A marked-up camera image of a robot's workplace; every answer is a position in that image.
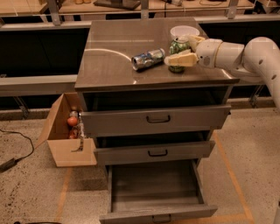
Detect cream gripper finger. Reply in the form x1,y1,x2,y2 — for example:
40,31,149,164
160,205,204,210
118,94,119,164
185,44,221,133
164,50,199,67
187,35,205,52

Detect grey drawer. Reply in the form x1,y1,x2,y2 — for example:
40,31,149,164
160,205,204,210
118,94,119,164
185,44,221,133
99,160,217,224
95,141,214,165
81,105,230,137

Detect green soda can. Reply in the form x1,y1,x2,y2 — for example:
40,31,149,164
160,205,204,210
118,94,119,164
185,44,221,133
169,36,190,73

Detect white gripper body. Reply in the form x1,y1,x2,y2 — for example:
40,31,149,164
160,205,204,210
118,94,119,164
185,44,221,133
196,38,222,68

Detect grey bottom drawer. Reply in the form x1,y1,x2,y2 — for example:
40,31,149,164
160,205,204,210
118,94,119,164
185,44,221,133
99,160,217,224

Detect white ceramic bowl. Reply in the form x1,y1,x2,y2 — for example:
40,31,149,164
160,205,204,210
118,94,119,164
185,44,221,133
170,25,200,39

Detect grey three-drawer cabinet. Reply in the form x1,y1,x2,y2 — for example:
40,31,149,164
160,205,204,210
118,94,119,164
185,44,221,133
74,17,241,224

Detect open cardboard box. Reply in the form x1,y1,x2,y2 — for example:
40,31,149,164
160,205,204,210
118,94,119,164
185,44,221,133
36,93,97,167

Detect grey middle drawer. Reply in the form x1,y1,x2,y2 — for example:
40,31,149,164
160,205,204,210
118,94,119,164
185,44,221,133
95,141,214,165

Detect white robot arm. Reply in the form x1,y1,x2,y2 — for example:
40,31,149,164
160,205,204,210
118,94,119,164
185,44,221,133
165,37,280,224

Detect black power cable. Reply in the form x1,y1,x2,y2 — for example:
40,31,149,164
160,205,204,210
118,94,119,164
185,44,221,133
0,129,35,173

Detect silver blue can lying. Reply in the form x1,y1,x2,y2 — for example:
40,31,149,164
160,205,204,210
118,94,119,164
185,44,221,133
131,48,165,71

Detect grey metal rail bench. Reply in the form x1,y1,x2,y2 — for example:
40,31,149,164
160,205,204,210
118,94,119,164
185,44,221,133
0,74,77,97

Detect red item in box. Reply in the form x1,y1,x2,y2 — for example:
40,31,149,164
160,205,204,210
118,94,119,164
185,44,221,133
68,129,78,139

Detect orange round fruit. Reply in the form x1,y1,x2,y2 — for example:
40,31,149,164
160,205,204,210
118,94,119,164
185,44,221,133
67,116,78,127

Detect grey top drawer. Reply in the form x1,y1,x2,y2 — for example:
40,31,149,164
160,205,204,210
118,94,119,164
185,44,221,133
81,105,230,137

